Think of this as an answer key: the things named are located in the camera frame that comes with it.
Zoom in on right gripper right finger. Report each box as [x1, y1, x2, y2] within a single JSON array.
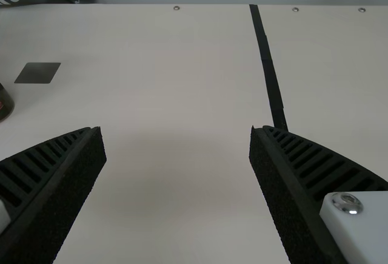
[[249, 124, 388, 264]]

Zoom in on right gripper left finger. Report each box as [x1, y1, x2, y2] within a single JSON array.
[[0, 126, 107, 264]]

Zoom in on black strip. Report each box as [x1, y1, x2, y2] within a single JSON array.
[[249, 4, 289, 133]]

